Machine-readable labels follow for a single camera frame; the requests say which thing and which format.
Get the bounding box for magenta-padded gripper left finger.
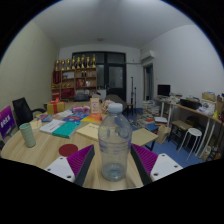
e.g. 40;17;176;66
44;144;96;187

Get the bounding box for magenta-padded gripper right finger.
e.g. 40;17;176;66
129;143;184;186

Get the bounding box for clear plastic water bottle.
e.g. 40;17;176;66
97;102;134;183

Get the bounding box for flat round red coaster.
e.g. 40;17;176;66
58;143;80;158

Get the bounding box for brown paper bag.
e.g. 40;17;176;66
155;124;172;145

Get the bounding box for beige flat book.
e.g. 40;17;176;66
131;127;160;147

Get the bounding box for teal book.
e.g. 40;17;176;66
51;121;82;140

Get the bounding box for white book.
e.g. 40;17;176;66
38;118;66;135

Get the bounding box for white round stool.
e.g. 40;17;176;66
177;127;204;161

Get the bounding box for pale yellow book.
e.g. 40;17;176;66
75;122;102;143

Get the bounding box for green ribbed cup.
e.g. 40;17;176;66
18;122;37;149

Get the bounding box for blue and red book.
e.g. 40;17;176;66
62;113;90;124

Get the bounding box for stack of books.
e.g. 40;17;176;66
141;99;162;128

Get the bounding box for orange yellow book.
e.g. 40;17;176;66
81;113;104;124

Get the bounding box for yellow gift box red ribbon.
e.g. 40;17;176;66
46;98;66;116

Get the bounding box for pink wrapped package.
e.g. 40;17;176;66
71;105;91;115

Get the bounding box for black printer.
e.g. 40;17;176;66
179;97;202;111

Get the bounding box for black office chair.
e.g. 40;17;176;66
11;96;47;129

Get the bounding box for orange and white standing card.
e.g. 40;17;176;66
89;97;102;116

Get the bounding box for purple sign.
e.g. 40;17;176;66
0;105;17;140

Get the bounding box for black bag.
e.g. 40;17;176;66
73;93;91;103

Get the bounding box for black computer monitor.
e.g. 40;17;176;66
157;84;172;98

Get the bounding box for black stand pole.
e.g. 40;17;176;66
129;76;138;108

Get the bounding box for wooden shelf unit with trophies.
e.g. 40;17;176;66
51;53;99;101

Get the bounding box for dark framed glass door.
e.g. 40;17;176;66
71;51;127;102

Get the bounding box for long wooden wall desk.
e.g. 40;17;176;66
154;97;224;158

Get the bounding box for white wall air conditioner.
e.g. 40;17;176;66
139;49;157;64

